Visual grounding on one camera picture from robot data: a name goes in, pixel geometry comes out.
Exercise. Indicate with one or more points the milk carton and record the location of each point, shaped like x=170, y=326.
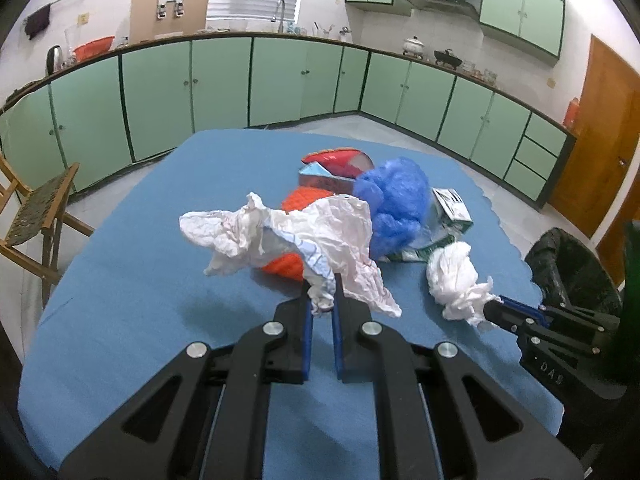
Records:
x=452, y=207

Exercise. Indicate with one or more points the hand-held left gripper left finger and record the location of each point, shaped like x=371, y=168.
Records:
x=306, y=340

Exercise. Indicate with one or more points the red plastic basin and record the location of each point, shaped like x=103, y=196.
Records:
x=95, y=47

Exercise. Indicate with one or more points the green base cabinet row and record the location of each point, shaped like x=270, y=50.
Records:
x=220, y=85

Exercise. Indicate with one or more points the red snack bowl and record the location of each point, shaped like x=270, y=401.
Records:
x=335, y=160

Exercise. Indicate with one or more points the blue plastic bag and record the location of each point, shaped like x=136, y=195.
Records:
x=400, y=195

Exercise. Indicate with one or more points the range hood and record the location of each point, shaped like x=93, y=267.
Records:
x=440, y=4

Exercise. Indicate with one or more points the white lidded pot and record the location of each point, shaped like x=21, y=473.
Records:
x=414, y=46

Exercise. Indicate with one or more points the wooden chair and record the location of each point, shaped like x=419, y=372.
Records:
x=40, y=205

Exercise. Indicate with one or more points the row of glass jars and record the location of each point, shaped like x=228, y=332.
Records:
x=480, y=72

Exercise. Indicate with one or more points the metal faucet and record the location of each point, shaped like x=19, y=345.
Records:
x=280, y=10

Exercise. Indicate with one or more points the metal kettle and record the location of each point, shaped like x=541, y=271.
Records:
x=54, y=60

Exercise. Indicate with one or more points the wooden door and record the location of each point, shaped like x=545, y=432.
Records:
x=600, y=135

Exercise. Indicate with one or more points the brown cardboard sheet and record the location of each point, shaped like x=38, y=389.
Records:
x=145, y=15

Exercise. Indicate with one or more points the dark hanging towel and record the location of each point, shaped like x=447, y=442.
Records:
x=37, y=22

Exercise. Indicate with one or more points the orange mesh bag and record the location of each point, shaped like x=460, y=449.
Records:
x=305, y=197

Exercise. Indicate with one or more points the white paper sheet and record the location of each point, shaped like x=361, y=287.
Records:
x=325, y=230

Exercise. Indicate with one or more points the white tissue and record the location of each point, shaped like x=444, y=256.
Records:
x=452, y=275

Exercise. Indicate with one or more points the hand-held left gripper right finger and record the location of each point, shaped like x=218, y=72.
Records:
x=339, y=345

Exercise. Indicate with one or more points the green wall cabinets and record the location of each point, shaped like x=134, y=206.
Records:
x=520, y=5

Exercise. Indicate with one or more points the small blue carton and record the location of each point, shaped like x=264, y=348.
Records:
x=320, y=180

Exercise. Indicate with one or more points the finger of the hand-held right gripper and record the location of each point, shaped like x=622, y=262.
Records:
x=520, y=306
x=505, y=317

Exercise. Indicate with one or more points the black wok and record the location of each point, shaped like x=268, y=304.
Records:
x=447, y=57

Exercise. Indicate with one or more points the blue tablecloth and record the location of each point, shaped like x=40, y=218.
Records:
x=150, y=310

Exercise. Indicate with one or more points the bin with black bag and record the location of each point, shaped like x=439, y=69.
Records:
x=565, y=265

